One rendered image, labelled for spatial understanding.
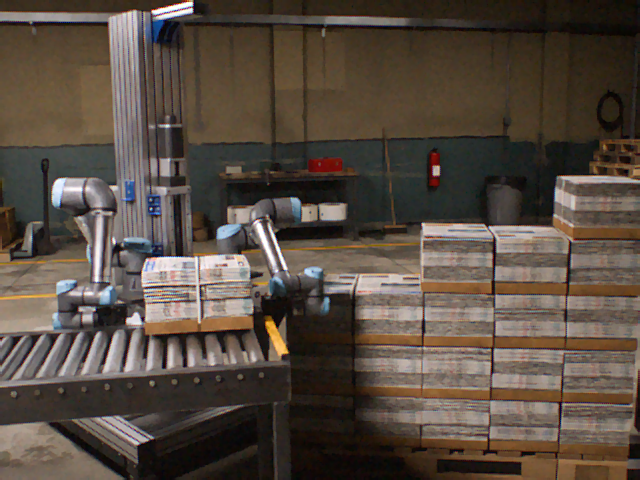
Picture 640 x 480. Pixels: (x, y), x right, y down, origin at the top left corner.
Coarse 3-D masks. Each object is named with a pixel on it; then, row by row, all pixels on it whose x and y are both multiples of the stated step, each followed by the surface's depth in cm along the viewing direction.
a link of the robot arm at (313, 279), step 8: (312, 272) 264; (320, 272) 265; (304, 280) 263; (312, 280) 264; (320, 280) 265; (304, 288) 263; (312, 288) 265; (320, 288) 266; (312, 296) 265; (320, 296) 266
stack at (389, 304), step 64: (320, 320) 285; (384, 320) 282; (448, 320) 278; (512, 320) 275; (384, 384) 287; (448, 384) 283; (512, 384) 279; (320, 448) 296; (384, 448) 315; (448, 448) 289
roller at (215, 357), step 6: (204, 336) 241; (210, 336) 234; (216, 336) 236; (210, 342) 228; (216, 342) 228; (210, 348) 223; (216, 348) 222; (210, 354) 217; (216, 354) 216; (222, 354) 219; (210, 360) 212; (216, 360) 210; (222, 360) 213
